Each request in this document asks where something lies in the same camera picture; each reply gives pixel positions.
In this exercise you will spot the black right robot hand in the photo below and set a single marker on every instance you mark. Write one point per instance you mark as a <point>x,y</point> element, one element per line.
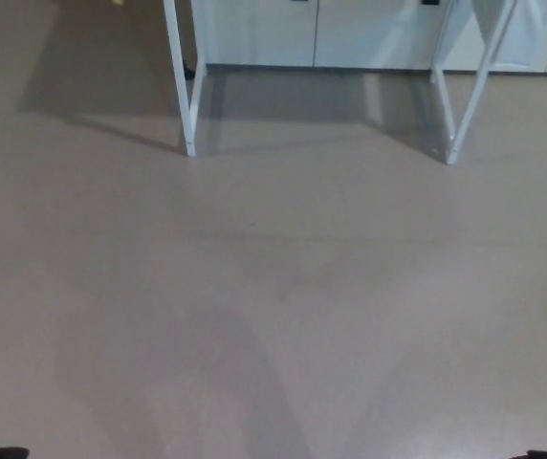
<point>546,455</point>

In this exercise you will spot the black object behind leg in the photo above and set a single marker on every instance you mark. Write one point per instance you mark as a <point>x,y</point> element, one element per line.
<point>189,72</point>

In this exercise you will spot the white cabinet with doors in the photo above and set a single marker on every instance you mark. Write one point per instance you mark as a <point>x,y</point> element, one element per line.
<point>350,33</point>

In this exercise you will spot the white metal table leg frame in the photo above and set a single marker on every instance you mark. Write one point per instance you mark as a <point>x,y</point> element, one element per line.
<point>469,95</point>
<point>182,81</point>

